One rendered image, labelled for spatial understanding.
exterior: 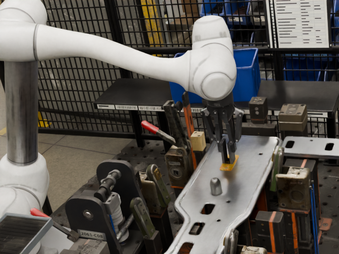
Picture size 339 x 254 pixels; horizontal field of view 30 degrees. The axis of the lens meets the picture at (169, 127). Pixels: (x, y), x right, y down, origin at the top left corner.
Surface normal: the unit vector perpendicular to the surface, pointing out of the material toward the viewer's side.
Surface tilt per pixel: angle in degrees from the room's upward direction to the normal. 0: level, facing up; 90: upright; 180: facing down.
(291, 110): 0
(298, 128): 89
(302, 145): 0
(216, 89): 92
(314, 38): 90
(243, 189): 0
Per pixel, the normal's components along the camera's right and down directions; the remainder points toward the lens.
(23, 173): 0.25, -0.11
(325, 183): -0.17, -0.87
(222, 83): 0.07, 0.52
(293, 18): -0.38, 0.49
